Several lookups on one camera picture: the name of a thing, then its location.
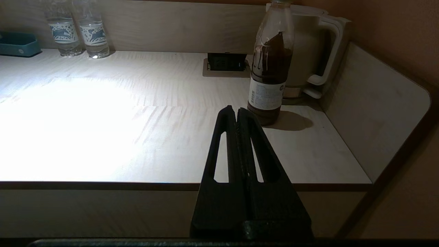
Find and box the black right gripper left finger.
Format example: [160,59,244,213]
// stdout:
[190,105,247,239]

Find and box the recessed black power socket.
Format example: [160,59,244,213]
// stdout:
[203,52,252,78]

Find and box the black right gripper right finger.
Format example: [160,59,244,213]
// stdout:
[237,107,313,239]

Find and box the clear water bottle blue label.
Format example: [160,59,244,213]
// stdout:
[71,0,110,59]
[40,0,83,57]

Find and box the small blue tray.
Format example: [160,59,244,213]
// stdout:
[0,32,42,57]

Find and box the white electric kettle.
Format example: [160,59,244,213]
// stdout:
[266,3,352,100]

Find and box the grey kettle base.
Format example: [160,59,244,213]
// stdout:
[282,85,323,105]

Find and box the dark drink bottle white label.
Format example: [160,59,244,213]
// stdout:
[247,0,295,126]

